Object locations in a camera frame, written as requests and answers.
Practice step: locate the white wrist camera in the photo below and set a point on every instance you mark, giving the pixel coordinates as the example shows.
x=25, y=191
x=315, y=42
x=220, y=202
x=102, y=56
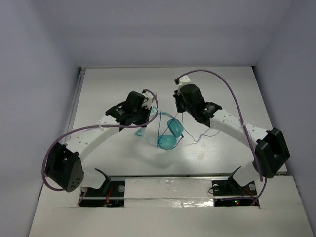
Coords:
x=149, y=99
x=182, y=81

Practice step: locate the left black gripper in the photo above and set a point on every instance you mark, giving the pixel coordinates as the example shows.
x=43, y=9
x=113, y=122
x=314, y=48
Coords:
x=144, y=115

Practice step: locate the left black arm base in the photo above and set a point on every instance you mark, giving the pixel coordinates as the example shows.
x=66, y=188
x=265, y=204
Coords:
x=111, y=197

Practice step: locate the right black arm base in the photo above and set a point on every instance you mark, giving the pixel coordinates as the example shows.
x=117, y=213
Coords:
x=226, y=196

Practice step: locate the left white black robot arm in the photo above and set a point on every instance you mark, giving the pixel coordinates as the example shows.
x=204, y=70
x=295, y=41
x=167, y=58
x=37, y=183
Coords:
x=62, y=168

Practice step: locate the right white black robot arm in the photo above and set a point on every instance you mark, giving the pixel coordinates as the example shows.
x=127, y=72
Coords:
x=269, y=146

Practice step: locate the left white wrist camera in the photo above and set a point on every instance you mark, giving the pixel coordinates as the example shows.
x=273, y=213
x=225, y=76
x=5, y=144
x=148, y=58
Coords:
x=149, y=99

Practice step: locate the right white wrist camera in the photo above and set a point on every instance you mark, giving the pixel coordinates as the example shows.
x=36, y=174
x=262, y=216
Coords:
x=182, y=81

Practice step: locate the teal cat-ear headphones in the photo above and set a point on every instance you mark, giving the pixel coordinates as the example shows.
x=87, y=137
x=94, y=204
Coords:
x=170, y=130

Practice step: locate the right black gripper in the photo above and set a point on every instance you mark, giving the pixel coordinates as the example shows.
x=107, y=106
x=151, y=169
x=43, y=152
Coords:
x=178, y=98

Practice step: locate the aluminium rail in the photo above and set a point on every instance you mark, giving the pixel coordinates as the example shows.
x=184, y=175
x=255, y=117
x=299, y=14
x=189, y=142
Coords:
x=173, y=176

